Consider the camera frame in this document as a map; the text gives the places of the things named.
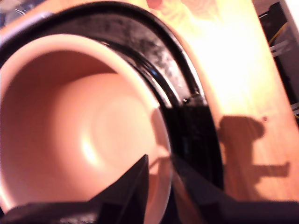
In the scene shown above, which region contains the pink cooking pot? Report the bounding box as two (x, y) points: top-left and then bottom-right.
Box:
(0, 35), (174, 224)

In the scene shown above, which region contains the pale lavender plastic piece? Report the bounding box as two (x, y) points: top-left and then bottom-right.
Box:
(0, 11), (55, 45)

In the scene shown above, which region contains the black crate with cables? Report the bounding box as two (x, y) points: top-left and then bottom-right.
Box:
(254, 0), (299, 123)

